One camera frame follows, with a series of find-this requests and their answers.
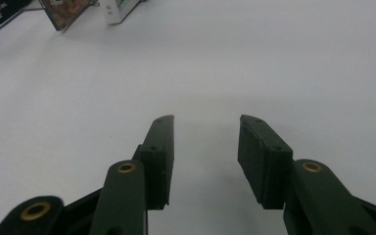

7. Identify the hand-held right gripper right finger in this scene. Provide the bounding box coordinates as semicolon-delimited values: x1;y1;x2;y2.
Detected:
237;115;376;235

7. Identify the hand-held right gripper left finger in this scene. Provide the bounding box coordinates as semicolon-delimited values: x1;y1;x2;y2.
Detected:
89;115;175;235

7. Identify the purple magazine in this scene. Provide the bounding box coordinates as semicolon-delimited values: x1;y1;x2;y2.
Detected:
38;0;94;32

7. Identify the dark brown magazine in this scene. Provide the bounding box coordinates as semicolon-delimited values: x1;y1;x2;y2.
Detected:
0;0;35;43

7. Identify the white table board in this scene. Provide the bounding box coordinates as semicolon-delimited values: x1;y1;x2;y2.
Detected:
0;0;376;235

